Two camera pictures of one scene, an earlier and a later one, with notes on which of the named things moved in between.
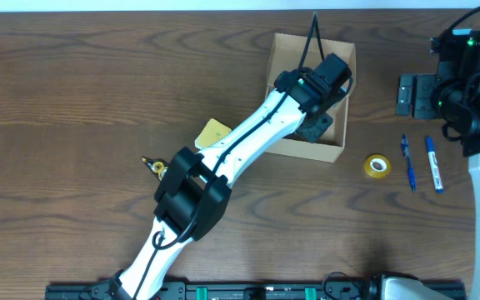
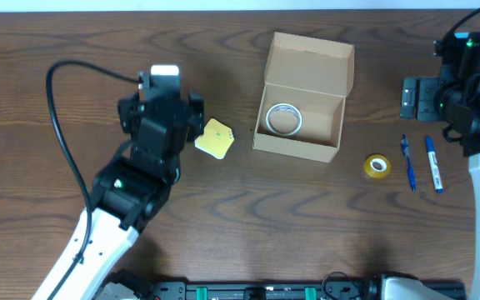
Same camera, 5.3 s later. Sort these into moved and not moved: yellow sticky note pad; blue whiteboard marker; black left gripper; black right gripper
Moved: black left gripper
Not moved: black right gripper; blue whiteboard marker; yellow sticky note pad
